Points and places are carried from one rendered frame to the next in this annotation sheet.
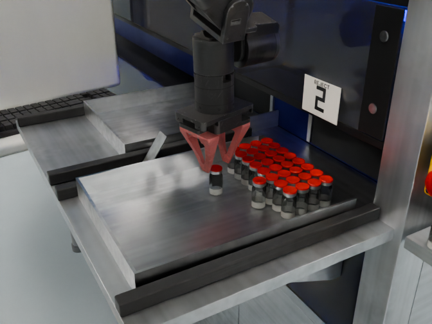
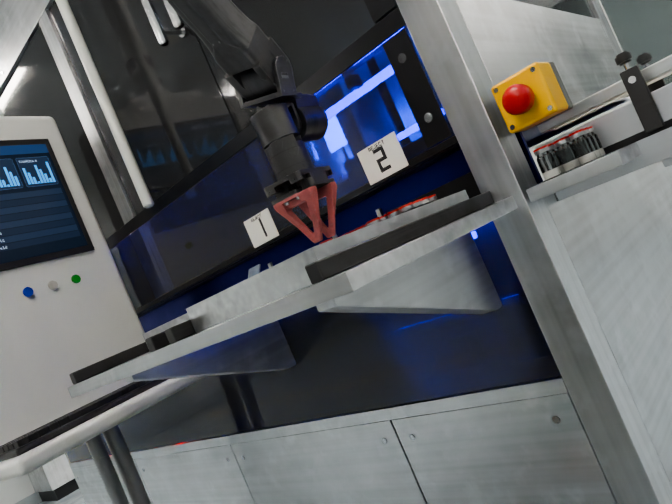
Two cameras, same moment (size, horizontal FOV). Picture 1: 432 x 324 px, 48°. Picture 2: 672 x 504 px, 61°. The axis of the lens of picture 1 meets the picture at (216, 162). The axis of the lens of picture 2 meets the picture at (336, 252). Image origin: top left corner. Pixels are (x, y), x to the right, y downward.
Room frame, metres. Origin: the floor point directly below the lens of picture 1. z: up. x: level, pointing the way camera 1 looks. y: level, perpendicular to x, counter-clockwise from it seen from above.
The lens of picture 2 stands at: (-0.11, 0.26, 0.89)
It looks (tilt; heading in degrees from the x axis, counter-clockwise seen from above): 1 degrees up; 341
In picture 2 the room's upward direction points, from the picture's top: 23 degrees counter-clockwise
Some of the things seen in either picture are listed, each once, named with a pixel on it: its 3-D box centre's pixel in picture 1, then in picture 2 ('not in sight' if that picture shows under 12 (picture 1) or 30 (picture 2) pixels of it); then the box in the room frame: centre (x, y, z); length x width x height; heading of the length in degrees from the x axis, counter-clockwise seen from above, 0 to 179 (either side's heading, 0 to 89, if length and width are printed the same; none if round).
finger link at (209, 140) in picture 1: (211, 141); (309, 210); (0.66, 0.01, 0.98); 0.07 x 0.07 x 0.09; 43
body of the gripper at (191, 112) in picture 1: (214, 95); (292, 165); (0.67, 0.00, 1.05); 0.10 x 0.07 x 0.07; 133
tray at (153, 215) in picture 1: (210, 197); (337, 257); (0.63, 0.01, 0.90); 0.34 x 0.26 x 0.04; 119
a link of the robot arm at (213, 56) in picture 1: (216, 53); (277, 127); (0.67, 0.00, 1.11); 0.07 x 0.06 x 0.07; 125
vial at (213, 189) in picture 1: (215, 180); not in sight; (0.67, 0.00, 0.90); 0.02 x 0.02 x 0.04
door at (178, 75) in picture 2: not in sight; (133, 64); (1.20, 0.09, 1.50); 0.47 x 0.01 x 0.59; 30
